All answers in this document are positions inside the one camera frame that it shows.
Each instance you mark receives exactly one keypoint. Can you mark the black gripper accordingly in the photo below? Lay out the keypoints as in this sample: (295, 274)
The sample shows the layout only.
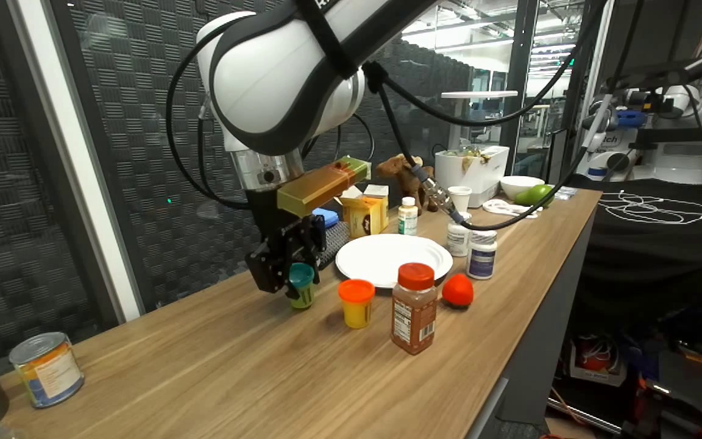
(274, 215)

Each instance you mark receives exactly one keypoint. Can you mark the blue sponge box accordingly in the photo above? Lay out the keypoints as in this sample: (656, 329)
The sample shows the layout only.
(299, 287)

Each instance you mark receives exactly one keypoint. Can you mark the brown spice bottle red lid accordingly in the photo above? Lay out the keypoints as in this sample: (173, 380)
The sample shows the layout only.
(413, 313)

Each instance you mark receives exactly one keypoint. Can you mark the red tomato ball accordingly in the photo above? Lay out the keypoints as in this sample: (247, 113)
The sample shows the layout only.
(458, 290)

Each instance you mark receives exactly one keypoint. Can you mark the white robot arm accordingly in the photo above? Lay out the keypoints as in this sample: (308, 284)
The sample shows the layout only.
(274, 74)

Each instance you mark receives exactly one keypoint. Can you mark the blue sponge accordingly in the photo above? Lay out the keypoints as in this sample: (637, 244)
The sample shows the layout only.
(327, 217)

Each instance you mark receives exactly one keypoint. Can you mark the white paper plate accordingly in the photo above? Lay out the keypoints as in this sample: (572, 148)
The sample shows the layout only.
(383, 259)

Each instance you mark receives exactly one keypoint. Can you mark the brown plush moose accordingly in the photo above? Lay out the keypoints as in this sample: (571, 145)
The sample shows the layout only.
(396, 172)

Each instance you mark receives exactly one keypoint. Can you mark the white pill bottle grey label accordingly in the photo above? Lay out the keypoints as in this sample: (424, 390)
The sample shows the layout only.
(457, 239)

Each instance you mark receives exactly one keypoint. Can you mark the white paper cup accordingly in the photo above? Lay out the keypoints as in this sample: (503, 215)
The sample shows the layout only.
(460, 198)

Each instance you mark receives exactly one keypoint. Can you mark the white pill bottle blue label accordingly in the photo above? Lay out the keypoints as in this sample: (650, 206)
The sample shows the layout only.
(483, 257)

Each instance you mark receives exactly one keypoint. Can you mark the large white container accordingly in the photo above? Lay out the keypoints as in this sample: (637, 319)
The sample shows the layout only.
(481, 167)

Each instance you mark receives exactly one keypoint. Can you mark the white napkin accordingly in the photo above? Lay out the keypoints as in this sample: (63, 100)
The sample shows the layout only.
(500, 207)

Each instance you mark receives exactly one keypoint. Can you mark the white bowl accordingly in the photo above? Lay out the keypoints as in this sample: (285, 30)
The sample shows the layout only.
(520, 185)

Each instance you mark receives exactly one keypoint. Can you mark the green toy fruit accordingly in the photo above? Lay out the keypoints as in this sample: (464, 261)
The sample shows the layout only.
(539, 194)

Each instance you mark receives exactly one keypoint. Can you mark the tin can with label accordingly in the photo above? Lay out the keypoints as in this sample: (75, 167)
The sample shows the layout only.
(47, 372)

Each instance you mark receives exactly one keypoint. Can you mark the black cloth covered table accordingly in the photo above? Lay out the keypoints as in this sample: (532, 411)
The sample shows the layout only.
(658, 259)

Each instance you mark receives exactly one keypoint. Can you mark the white lab equipment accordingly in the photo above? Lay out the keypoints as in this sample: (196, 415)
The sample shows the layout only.
(675, 153)

